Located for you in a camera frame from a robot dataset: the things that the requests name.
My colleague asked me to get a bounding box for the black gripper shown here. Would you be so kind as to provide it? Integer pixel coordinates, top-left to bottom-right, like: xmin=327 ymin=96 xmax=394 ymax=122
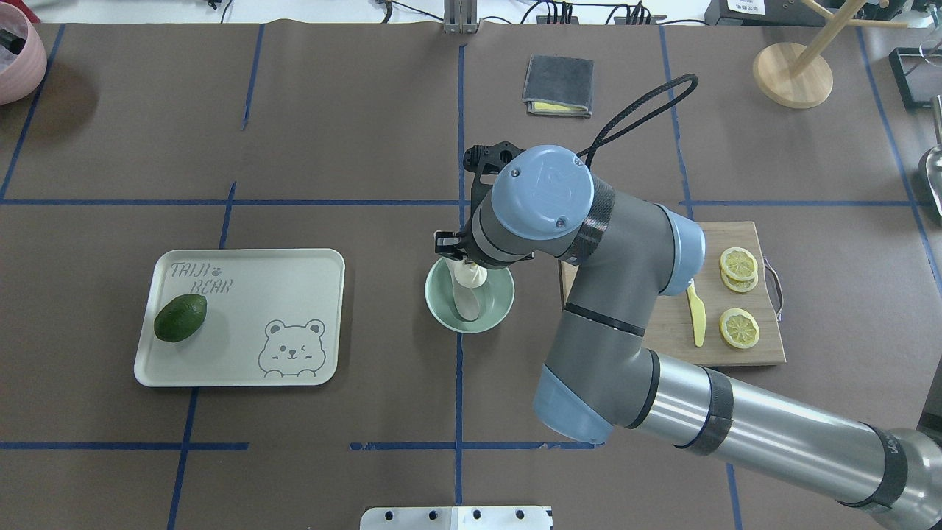
xmin=434 ymin=221 xmax=533 ymax=269

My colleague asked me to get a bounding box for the white steamed bun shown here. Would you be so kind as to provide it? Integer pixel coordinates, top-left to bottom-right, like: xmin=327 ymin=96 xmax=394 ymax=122
xmin=450 ymin=261 xmax=488 ymax=289

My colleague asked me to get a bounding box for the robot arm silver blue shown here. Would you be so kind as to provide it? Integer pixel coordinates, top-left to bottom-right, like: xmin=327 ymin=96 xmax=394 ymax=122
xmin=435 ymin=142 xmax=940 ymax=529

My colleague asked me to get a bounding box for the light green bowl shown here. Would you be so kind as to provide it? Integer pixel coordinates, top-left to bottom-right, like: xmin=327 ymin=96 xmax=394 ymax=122
xmin=425 ymin=258 xmax=515 ymax=334

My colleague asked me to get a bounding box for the pink bowl with ice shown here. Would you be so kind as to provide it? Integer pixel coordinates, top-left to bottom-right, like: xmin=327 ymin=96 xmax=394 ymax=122
xmin=1 ymin=2 xmax=47 ymax=105

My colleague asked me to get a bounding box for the white serving tray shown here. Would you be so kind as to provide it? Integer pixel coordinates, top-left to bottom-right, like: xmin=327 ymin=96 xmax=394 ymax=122
xmin=134 ymin=249 xmax=346 ymax=388

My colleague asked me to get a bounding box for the grey yellow folded cloth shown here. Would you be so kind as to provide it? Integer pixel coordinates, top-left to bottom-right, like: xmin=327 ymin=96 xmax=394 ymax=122
xmin=522 ymin=54 xmax=595 ymax=118

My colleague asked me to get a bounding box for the yellow plastic knife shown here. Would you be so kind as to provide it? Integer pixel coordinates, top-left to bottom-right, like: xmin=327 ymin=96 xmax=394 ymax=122
xmin=686 ymin=280 xmax=707 ymax=348

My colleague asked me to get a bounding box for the green avocado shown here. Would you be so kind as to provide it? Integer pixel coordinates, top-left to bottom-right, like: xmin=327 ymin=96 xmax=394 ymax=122
xmin=152 ymin=293 xmax=208 ymax=343

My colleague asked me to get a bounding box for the lemon slice front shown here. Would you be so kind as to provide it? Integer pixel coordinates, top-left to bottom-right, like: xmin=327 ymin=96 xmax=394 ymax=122
xmin=719 ymin=246 xmax=758 ymax=282

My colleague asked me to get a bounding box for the lemon slice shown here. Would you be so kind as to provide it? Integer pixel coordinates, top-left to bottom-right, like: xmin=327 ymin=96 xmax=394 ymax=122
xmin=719 ymin=246 xmax=758 ymax=282
xmin=718 ymin=308 xmax=761 ymax=350
xmin=720 ymin=274 xmax=758 ymax=293

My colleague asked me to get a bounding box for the wooden cutting board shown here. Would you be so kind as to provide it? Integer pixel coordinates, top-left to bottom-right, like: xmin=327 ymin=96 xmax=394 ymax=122
xmin=558 ymin=221 xmax=787 ymax=367

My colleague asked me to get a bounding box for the lemon slice back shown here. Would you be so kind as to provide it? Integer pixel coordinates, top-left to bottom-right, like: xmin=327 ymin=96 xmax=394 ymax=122
xmin=720 ymin=274 xmax=758 ymax=293

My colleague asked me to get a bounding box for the lemon slice upper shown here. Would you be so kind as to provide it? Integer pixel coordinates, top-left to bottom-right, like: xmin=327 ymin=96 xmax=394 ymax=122
xmin=718 ymin=308 xmax=761 ymax=350

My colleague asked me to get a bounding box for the wooden mug tree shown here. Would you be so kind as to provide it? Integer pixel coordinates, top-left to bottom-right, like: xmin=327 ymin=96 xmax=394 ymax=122
xmin=751 ymin=1 xmax=908 ymax=110

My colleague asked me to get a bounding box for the metal scoop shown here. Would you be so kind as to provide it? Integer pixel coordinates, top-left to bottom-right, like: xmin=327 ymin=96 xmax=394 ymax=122
xmin=919 ymin=95 xmax=941 ymax=218

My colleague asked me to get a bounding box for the glass rack tray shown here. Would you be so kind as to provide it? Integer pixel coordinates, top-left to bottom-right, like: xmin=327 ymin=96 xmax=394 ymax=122
xmin=888 ymin=47 xmax=941 ymax=110

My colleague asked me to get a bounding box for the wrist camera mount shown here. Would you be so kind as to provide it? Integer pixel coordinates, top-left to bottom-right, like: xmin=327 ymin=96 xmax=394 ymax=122
xmin=461 ymin=141 xmax=524 ymax=212

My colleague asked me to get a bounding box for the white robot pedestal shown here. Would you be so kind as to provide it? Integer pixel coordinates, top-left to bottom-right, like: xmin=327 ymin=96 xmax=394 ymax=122
xmin=359 ymin=505 xmax=554 ymax=529

